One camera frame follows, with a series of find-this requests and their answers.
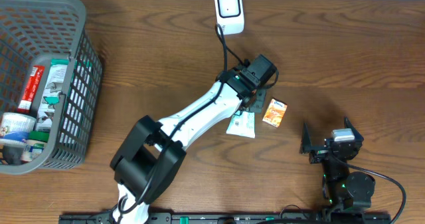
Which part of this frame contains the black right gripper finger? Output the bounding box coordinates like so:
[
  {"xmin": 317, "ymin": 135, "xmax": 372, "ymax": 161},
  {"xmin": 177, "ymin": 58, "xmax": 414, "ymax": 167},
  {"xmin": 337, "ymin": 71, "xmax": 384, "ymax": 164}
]
[
  {"xmin": 299, "ymin": 122, "xmax": 326, "ymax": 154},
  {"xmin": 344, "ymin": 117, "xmax": 364, "ymax": 142}
]

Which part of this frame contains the orange Kleenex tissue pack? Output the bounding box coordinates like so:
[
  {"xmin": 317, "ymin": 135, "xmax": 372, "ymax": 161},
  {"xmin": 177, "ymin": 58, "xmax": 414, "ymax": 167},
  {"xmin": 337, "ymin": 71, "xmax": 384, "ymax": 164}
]
[{"xmin": 262, "ymin": 98, "xmax": 288, "ymax": 128}]

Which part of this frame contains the green white wipes pack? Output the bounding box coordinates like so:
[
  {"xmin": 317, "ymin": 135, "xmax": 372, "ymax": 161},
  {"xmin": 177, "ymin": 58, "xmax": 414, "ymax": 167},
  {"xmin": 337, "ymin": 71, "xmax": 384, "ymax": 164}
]
[{"xmin": 226, "ymin": 110, "xmax": 255, "ymax": 138}]

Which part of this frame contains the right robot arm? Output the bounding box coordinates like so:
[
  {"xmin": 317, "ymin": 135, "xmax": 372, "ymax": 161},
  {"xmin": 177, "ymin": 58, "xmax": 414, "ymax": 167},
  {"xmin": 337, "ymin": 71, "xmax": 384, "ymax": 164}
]
[{"xmin": 299, "ymin": 118, "xmax": 375, "ymax": 214}]

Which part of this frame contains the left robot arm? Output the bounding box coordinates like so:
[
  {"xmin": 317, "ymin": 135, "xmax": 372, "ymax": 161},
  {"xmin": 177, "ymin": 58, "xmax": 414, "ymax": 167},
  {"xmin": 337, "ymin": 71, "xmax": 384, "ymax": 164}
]
[{"xmin": 110, "ymin": 55, "xmax": 278, "ymax": 223}]

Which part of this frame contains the white barcode scanner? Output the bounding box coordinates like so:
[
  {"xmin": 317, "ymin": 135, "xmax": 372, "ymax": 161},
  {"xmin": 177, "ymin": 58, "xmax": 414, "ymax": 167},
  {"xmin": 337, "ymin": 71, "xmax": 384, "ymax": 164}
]
[{"xmin": 214, "ymin": 0, "xmax": 245, "ymax": 35}]

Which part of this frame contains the green lid jar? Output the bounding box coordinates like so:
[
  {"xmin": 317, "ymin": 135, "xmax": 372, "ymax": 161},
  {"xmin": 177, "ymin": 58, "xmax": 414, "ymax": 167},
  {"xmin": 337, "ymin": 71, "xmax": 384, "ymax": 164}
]
[{"xmin": 21, "ymin": 131, "xmax": 49, "ymax": 163}]

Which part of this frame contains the grey plastic shopping basket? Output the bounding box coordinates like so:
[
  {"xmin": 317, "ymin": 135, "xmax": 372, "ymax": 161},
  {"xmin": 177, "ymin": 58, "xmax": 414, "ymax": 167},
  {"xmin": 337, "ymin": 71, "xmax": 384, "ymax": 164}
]
[{"xmin": 1, "ymin": 0, "xmax": 103, "ymax": 175}]

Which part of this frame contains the red snack package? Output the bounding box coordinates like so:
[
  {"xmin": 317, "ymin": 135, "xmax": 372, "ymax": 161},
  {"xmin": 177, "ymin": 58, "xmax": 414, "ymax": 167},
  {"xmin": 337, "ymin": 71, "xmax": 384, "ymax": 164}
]
[{"xmin": 17, "ymin": 65, "xmax": 45, "ymax": 114}]

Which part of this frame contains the white round tub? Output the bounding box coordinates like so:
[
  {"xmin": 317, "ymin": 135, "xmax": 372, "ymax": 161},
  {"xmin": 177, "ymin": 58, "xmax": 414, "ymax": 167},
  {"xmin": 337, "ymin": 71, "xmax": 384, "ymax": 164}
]
[{"xmin": 1, "ymin": 112, "xmax": 36, "ymax": 146}]

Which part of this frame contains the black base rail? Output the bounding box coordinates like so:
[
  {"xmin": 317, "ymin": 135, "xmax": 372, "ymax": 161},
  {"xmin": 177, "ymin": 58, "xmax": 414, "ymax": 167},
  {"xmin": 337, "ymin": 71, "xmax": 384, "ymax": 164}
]
[{"xmin": 58, "ymin": 210, "xmax": 391, "ymax": 224}]

